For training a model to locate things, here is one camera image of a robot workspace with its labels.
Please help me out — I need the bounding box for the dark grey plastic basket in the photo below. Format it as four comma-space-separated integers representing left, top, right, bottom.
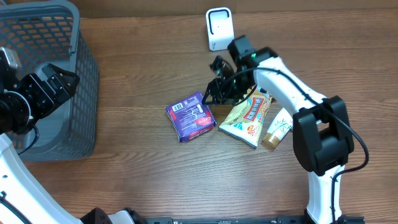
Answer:
1, 1, 99, 162

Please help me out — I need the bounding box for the yellow snack bag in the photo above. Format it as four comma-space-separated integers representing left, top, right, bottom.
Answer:
219, 89, 273, 149

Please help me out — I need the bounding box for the red purple pad pack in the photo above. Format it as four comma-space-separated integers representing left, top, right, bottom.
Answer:
165, 91, 216, 142

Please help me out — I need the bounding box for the white barcode scanner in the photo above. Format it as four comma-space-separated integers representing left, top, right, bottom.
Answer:
205, 7, 234, 51

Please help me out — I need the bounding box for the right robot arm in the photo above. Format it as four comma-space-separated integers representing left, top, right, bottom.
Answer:
203, 35, 354, 223

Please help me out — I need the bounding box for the white bamboo print tube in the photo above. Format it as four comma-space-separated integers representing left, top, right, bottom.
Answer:
262, 108, 293, 151

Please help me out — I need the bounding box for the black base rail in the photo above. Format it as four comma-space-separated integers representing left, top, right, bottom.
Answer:
136, 215, 366, 224

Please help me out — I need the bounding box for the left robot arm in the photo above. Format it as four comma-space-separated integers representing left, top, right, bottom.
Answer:
1, 48, 134, 223

